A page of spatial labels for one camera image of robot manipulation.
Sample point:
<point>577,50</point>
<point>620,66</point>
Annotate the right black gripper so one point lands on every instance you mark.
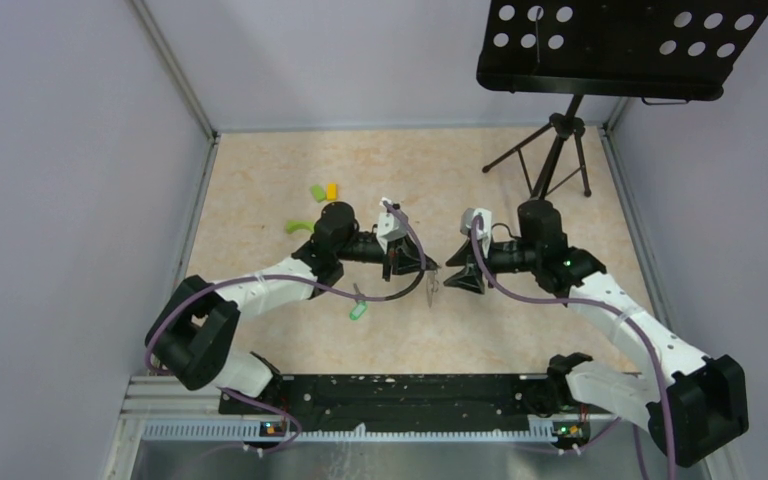
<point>471,278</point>

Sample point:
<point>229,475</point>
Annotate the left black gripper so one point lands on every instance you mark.
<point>406,260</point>

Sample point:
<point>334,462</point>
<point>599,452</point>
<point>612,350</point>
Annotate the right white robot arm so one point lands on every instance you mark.
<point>690,403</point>

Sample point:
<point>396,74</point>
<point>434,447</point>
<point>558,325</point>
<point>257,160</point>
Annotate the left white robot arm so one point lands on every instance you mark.
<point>193,337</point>

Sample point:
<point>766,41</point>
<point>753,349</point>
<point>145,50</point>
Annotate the green key tag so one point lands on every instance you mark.
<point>358,311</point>

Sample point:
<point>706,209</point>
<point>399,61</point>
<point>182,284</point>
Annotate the light green flat block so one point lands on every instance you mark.
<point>318,193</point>

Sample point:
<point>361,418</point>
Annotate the green arch block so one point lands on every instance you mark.
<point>293,226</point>

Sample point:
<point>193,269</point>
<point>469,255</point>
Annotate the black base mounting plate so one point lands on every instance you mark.
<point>423,403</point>

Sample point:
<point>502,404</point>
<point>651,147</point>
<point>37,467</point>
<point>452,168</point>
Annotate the black music stand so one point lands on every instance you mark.
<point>666,51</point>

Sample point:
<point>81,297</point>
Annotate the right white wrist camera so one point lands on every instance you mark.
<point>476,223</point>

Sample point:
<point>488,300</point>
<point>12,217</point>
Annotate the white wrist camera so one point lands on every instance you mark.
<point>476,223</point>
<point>389,226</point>

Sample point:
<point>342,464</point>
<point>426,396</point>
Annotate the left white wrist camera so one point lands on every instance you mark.
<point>389,226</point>

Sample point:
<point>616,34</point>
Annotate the grey slotted cable duct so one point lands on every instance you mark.
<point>248,431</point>

